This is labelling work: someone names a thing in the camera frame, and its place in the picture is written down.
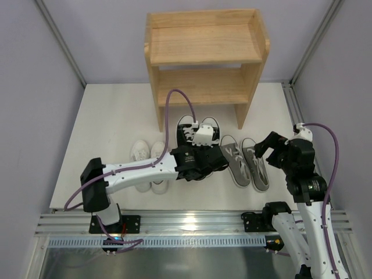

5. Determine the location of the black canvas sneaker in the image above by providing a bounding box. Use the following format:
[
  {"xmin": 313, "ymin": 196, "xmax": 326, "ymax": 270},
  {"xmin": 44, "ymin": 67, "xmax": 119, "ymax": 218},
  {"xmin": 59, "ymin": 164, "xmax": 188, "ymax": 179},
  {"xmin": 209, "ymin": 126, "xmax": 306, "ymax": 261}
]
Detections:
[
  {"xmin": 202, "ymin": 117, "xmax": 221, "ymax": 145},
  {"xmin": 176, "ymin": 115, "xmax": 196, "ymax": 148}
]

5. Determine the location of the white sneaker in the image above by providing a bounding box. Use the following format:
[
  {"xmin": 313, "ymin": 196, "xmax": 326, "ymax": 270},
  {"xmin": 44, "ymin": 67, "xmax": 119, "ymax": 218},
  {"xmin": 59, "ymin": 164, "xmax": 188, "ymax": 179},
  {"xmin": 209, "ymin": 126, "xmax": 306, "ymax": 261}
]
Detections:
[
  {"xmin": 151, "ymin": 141, "xmax": 169, "ymax": 195},
  {"xmin": 130, "ymin": 140, "xmax": 151, "ymax": 193}
]

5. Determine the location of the wooden two-tier shoe shelf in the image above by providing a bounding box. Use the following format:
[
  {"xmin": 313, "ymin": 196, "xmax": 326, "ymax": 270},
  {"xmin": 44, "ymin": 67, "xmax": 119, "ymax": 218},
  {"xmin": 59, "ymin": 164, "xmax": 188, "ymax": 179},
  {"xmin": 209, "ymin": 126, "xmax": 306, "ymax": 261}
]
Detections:
[{"xmin": 144, "ymin": 9, "xmax": 270, "ymax": 128}]

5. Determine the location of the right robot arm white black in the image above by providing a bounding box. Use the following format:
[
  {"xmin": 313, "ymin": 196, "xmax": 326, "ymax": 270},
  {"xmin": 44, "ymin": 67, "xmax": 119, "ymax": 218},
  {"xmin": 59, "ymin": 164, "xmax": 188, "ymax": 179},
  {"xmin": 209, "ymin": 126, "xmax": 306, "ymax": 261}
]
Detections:
[{"xmin": 255, "ymin": 124, "xmax": 349, "ymax": 278}]

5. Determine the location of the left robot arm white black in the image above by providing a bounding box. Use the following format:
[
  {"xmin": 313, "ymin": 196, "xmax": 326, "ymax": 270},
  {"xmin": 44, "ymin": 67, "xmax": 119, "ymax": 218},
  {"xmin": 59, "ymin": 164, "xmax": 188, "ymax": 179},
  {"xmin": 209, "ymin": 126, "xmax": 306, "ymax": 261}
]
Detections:
[{"xmin": 80, "ymin": 145, "xmax": 228, "ymax": 227}]

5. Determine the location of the right grey canvas sneaker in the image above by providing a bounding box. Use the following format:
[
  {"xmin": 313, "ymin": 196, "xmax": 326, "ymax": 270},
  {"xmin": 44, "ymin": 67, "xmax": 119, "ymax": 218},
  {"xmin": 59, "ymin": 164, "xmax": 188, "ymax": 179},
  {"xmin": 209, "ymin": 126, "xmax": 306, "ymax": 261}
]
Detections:
[{"xmin": 241, "ymin": 138, "xmax": 269, "ymax": 192}]

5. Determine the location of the grey canvas sneaker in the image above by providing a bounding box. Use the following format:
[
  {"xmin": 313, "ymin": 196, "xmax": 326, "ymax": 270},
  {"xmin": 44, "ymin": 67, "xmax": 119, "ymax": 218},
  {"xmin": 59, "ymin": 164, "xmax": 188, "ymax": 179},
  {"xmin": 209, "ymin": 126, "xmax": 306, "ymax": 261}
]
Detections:
[
  {"xmin": 241, "ymin": 138, "xmax": 269, "ymax": 192},
  {"xmin": 220, "ymin": 135, "xmax": 251, "ymax": 188}
]

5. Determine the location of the left grey canvas sneaker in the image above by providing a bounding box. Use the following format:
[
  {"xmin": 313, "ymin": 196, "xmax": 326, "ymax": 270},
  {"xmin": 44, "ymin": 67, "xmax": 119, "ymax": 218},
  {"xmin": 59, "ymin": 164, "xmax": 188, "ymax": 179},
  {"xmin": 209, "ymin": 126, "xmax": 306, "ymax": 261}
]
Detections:
[{"xmin": 220, "ymin": 135, "xmax": 251, "ymax": 188}]

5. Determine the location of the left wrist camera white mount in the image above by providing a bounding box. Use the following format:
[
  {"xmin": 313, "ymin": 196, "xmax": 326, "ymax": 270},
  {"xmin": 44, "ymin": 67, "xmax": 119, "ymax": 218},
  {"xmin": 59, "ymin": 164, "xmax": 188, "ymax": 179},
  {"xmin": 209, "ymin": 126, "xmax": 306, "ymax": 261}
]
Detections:
[{"xmin": 192, "ymin": 123, "xmax": 214, "ymax": 146}]

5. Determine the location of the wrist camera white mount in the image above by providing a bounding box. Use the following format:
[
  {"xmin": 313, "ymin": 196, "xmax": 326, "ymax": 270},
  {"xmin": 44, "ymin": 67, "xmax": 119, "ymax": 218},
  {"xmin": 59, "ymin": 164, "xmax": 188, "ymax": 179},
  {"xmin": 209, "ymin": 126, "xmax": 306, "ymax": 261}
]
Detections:
[
  {"xmin": 290, "ymin": 123, "xmax": 313, "ymax": 142},
  {"xmin": 192, "ymin": 123, "xmax": 214, "ymax": 146}
]

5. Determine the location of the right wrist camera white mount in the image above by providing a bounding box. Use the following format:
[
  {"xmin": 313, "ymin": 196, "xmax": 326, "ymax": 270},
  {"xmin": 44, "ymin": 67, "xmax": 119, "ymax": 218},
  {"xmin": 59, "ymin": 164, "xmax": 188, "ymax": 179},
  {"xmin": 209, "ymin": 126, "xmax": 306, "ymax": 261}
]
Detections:
[{"xmin": 290, "ymin": 123, "xmax": 313, "ymax": 142}]

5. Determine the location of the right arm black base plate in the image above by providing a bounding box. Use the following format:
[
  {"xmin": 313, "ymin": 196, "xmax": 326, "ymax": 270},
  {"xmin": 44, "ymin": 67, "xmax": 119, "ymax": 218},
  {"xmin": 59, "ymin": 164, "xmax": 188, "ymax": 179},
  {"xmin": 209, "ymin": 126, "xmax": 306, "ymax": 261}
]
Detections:
[{"xmin": 241, "ymin": 212, "xmax": 270, "ymax": 233}]

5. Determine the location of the perforated cable duct strip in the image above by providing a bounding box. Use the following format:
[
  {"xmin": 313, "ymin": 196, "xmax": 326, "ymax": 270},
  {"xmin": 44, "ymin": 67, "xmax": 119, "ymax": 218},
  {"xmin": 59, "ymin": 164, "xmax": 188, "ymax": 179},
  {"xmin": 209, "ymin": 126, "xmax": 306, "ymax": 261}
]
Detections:
[{"xmin": 47, "ymin": 234, "xmax": 266, "ymax": 248}]

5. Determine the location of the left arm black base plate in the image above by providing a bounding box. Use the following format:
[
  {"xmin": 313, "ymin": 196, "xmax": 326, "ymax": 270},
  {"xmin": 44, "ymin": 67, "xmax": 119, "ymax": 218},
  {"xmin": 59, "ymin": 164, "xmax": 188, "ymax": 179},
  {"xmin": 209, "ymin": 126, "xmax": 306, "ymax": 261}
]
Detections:
[{"xmin": 88, "ymin": 214, "xmax": 141, "ymax": 234}]

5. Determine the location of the right aluminium frame post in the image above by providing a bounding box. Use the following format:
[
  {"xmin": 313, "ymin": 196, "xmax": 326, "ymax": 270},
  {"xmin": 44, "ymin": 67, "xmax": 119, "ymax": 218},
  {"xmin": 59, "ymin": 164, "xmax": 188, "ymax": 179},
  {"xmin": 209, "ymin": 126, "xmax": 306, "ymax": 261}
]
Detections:
[{"xmin": 289, "ymin": 0, "xmax": 345, "ymax": 87}]

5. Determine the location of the aluminium frame post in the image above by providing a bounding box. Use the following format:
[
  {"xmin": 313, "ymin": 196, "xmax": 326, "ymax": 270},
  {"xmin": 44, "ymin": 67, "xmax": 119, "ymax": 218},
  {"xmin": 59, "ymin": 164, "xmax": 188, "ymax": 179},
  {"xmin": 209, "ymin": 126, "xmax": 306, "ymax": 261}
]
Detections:
[
  {"xmin": 289, "ymin": 0, "xmax": 345, "ymax": 87},
  {"xmin": 34, "ymin": 0, "xmax": 87, "ymax": 88}
]

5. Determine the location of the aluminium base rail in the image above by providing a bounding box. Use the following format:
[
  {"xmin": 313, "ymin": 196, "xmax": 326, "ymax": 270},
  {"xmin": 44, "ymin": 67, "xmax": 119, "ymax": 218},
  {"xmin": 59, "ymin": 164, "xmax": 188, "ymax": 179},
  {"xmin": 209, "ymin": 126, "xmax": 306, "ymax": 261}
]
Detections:
[{"xmin": 34, "ymin": 209, "xmax": 352, "ymax": 235}]

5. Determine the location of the left aluminium frame post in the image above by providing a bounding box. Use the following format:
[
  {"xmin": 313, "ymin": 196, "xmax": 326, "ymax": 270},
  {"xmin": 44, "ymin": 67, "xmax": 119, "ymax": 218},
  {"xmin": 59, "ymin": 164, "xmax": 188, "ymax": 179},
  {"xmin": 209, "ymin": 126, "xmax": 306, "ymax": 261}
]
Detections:
[{"xmin": 34, "ymin": 0, "xmax": 87, "ymax": 88}]

